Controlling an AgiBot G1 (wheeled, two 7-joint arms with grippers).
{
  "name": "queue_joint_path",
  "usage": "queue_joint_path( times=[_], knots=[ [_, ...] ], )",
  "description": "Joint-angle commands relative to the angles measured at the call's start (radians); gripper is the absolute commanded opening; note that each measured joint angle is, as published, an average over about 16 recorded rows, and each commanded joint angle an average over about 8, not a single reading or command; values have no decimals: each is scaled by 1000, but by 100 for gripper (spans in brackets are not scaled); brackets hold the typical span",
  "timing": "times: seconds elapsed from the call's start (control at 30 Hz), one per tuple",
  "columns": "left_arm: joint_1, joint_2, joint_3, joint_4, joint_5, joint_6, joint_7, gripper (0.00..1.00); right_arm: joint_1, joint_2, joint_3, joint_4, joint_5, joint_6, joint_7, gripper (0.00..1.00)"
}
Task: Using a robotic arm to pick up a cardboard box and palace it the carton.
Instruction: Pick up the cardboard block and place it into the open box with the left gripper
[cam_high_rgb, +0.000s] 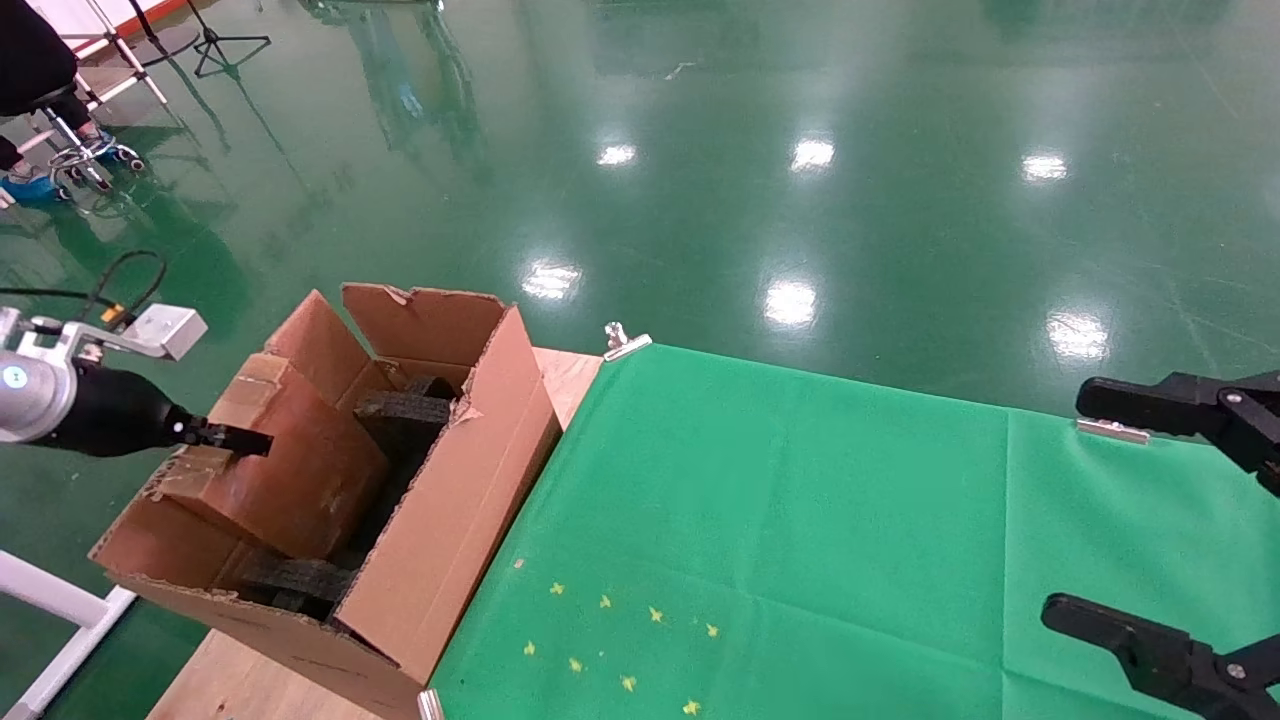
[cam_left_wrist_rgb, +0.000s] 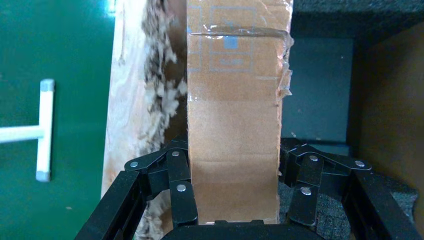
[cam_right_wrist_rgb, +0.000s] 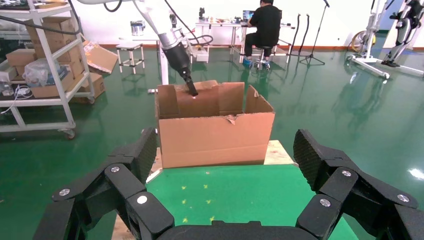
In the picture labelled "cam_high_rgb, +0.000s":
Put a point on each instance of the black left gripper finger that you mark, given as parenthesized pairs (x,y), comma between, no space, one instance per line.
(240,443)

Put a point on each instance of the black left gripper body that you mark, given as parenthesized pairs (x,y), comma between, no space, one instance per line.
(110,415)

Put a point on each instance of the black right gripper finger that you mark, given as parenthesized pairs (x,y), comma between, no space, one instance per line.
(1180,665)
(1180,405)

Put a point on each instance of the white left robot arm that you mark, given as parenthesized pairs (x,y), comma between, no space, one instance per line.
(25,385)

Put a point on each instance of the large open cardboard carton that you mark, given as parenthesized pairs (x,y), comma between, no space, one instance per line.
(460,520)

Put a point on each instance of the metal cloth clamp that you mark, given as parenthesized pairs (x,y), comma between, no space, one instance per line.
(625,345)
(431,705)
(1112,431)

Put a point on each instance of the black foam block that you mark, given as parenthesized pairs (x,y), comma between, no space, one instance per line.
(400,425)
(432,386)
(300,585)

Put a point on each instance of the metal rolling stool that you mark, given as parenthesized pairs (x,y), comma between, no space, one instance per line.
(80,150)

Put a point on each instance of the white office desk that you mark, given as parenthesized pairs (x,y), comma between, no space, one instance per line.
(125,50)

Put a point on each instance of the person in black clothes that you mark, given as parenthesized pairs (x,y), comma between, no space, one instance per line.
(30,55)

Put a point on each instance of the black tripod stand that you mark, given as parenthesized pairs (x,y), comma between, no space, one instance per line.
(215,45)

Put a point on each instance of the green table cloth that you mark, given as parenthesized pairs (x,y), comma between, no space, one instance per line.
(800,520)

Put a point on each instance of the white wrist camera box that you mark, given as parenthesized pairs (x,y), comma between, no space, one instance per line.
(165,330)

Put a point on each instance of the white table frame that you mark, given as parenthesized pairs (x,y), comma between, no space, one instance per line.
(60,600)

